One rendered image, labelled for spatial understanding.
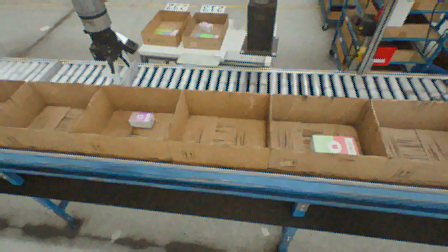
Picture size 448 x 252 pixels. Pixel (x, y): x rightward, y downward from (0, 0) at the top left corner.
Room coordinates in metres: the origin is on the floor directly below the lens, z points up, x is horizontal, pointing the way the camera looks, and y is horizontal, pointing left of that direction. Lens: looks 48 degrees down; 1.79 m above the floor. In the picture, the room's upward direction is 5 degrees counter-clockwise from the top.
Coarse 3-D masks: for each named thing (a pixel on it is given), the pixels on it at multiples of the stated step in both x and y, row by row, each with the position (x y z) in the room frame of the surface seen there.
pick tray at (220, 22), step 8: (200, 16) 2.06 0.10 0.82; (208, 16) 2.04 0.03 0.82; (216, 16) 2.03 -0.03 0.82; (224, 16) 2.01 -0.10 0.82; (192, 24) 1.96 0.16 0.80; (216, 24) 2.01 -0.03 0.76; (224, 24) 1.83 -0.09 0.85; (184, 32) 1.77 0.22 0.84; (192, 32) 1.92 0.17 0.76; (200, 32) 1.91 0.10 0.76; (208, 32) 1.89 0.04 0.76; (216, 32) 1.88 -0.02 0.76; (224, 32) 1.81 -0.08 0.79; (184, 40) 1.70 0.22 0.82; (192, 40) 1.69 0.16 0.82; (200, 40) 1.67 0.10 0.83; (208, 40) 1.65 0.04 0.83; (216, 40) 1.64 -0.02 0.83; (192, 48) 1.69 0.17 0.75; (200, 48) 1.67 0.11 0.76; (208, 48) 1.66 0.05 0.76; (216, 48) 1.64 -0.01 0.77
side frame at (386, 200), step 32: (0, 160) 0.68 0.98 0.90; (32, 160) 0.66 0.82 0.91; (64, 160) 0.64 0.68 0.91; (224, 192) 0.48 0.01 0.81; (256, 192) 0.48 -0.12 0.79; (288, 192) 0.46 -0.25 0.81; (320, 192) 0.41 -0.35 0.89; (352, 192) 0.39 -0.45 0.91; (384, 192) 0.38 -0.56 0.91; (416, 192) 0.37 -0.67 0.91
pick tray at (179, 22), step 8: (160, 16) 2.15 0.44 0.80; (168, 16) 2.15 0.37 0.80; (176, 16) 2.12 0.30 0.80; (184, 16) 2.10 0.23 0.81; (152, 24) 2.00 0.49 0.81; (160, 24) 2.09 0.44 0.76; (168, 24) 2.08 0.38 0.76; (176, 24) 2.07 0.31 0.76; (184, 24) 1.91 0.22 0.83; (144, 32) 1.86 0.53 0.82; (152, 32) 1.96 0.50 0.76; (144, 40) 1.80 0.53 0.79; (152, 40) 1.78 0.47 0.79; (160, 40) 1.76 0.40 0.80; (168, 40) 1.74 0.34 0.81; (176, 40) 1.73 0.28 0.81
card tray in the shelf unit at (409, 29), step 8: (368, 8) 2.01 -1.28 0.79; (376, 8) 2.02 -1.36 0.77; (408, 16) 1.89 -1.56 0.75; (416, 16) 1.80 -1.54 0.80; (424, 16) 1.71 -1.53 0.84; (408, 24) 1.62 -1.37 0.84; (416, 24) 1.61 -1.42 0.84; (424, 24) 1.60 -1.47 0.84; (384, 32) 1.64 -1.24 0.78; (392, 32) 1.63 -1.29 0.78; (400, 32) 1.62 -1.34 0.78; (408, 32) 1.61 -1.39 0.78; (416, 32) 1.60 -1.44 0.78; (424, 32) 1.59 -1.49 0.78
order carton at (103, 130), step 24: (96, 96) 0.89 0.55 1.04; (120, 96) 0.94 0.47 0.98; (144, 96) 0.92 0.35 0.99; (168, 96) 0.89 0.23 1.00; (96, 120) 0.81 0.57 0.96; (120, 120) 0.87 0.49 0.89; (168, 120) 0.84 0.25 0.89; (96, 144) 0.65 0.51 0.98; (120, 144) 0.63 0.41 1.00; (144, 144) 0.61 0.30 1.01
